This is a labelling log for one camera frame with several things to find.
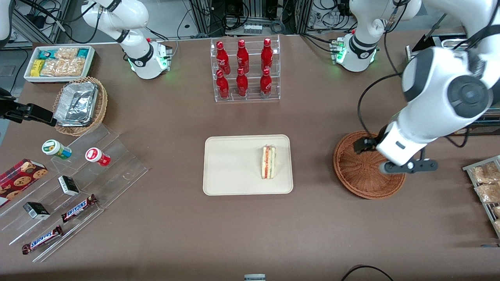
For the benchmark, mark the clear acrylic bottle rack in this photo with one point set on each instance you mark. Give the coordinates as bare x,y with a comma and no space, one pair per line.
254,95

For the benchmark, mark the cream plastic tray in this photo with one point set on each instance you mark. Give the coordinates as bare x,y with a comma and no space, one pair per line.
234,166

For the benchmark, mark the red cola bottle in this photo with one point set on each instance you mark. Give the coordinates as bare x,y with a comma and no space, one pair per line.
222,86
266,56
265,84
242,85
242,58
222,58

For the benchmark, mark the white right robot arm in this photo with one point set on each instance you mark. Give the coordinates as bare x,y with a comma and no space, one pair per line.
136,58

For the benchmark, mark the snickers chocolate bar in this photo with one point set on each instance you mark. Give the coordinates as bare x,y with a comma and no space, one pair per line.
78,208
42,240

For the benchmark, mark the tray of wrapped snacks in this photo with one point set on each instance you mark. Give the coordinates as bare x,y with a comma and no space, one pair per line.
468,168

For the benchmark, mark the red lid snack cup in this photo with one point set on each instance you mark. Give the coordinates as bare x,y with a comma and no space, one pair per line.
95,156

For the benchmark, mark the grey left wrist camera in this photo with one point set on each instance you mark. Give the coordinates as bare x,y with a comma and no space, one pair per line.
410,166

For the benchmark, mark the small black box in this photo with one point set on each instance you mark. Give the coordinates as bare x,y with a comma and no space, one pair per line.
68,185
36,210

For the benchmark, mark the green lid snack cup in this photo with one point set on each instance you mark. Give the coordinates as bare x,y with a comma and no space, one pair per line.
52,147

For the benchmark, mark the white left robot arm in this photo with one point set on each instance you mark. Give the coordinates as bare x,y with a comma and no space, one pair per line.
437,86

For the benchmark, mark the light tan wicker basket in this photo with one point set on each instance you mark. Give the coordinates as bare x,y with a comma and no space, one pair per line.
102,105

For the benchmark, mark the brown round wicker basket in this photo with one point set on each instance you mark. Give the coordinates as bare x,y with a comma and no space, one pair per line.
359,175

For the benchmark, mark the yellow snack packet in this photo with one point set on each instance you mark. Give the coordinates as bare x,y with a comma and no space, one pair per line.
37,68

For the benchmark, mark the clear bag of snacks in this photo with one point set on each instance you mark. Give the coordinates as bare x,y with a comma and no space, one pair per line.
488,193
484,173
497,211

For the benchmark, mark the triangular sandwich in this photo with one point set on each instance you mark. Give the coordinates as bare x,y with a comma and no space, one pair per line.
268,164

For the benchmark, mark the small grey device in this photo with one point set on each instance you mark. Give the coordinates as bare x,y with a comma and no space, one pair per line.
254,278

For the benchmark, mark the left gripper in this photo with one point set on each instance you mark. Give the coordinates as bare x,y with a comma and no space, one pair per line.
366,143

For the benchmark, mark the red plaid cookie box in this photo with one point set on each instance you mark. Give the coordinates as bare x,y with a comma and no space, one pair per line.
19,179

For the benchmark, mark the teal snack packet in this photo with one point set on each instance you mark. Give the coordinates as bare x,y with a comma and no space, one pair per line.
83,52
47,54

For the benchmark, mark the stack of foil trays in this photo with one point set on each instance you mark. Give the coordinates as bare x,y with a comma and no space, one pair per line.
76,103

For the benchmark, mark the white power strip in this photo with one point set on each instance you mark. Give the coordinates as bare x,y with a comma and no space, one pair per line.
252,28

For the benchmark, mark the clear bag of crackers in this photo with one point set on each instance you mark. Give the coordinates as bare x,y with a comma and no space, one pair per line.
64,67
67,53

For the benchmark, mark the black fryer machine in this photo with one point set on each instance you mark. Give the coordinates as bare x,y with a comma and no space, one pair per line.
492,127

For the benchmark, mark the white plastic snack bin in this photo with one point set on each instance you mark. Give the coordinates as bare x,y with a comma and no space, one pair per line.
58,79

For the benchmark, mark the clear acrylic stepped display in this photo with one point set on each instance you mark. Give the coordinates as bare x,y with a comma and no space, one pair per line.
117,171

